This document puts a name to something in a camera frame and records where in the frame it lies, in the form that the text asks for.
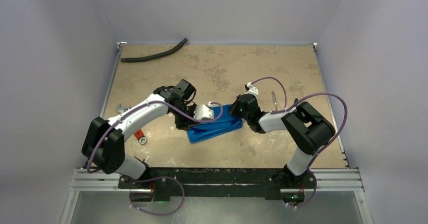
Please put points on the blue cloth napkin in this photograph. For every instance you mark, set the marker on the blue cloth napkin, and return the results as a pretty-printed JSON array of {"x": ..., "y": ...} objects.
[{"x": 225, "y": 124}]

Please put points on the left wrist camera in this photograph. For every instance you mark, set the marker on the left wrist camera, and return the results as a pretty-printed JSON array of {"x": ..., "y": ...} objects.
[{"x": 203, "y": 112}]

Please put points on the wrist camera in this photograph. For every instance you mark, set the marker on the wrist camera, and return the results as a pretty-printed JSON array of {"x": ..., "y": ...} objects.
[
  {"x": 203, "y": 112},
  {"x": 251, "y": 89}
]

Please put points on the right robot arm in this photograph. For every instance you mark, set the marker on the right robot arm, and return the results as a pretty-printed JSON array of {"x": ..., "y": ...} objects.
[{"x": 309, "y": 129}]

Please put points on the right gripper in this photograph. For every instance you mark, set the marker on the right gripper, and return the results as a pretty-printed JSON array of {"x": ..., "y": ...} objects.
[{"x": 236, "y": 110}]

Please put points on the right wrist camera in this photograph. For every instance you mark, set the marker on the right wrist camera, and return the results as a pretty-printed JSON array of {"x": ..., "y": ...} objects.
[{"x": 251, "y": 89}]

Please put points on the aluminium frame rail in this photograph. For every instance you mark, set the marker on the aluminium frame rail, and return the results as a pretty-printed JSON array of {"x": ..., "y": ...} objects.
[{"x": 320, "y": 180}]

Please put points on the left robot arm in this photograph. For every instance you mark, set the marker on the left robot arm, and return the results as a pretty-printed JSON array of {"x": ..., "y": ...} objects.
[{"x": 105, "y": 139}]

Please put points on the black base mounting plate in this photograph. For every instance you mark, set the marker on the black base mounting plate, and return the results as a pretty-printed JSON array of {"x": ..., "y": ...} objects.
[{"x": 162, "y": 183}]

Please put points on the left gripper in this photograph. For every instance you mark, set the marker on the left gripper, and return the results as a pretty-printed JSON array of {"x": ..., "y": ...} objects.
[{"x": 185, "y": 124}]

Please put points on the silver fork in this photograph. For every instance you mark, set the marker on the silver fork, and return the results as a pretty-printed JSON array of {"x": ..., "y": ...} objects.
[{"x": 275, "y": 102}]

